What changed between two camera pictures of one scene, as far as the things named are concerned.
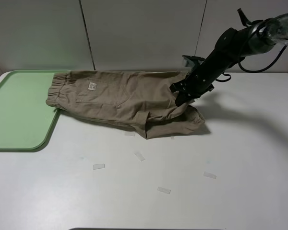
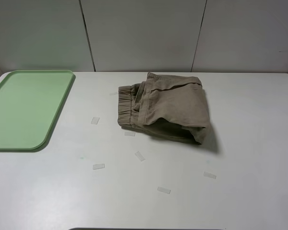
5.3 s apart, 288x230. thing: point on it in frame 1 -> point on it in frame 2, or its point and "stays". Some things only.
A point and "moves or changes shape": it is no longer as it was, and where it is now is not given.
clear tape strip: x=139 y=156 stays
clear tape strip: x=98 y=166 stays
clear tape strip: x=164 y=189 stays
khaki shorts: x=143 y=100 moves or changes shape
